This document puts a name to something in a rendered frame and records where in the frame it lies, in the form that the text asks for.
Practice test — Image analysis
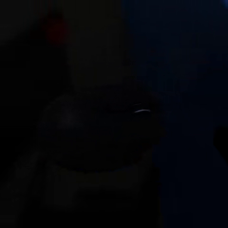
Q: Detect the mouse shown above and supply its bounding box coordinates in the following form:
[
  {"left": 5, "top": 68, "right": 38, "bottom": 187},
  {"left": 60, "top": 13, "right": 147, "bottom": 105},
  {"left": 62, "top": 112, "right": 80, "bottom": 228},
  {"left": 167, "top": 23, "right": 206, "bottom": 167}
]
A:
[{"left": 39, "top": 82, "right": 167, "bottom": 171}]

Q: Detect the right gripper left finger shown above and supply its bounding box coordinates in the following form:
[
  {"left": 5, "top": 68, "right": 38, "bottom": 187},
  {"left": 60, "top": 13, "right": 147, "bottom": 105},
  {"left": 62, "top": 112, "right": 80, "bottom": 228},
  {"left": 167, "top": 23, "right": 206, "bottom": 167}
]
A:
[{"left": 0, "top": 126, "right": 25, "bottom": 183}]

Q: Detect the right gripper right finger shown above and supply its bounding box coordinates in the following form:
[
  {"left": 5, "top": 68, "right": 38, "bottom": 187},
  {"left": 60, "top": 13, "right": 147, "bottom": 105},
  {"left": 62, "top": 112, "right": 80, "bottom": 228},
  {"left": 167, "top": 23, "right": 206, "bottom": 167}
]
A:
[{"left": 213, "top": 126, "right": 228, "bottom": 164}]

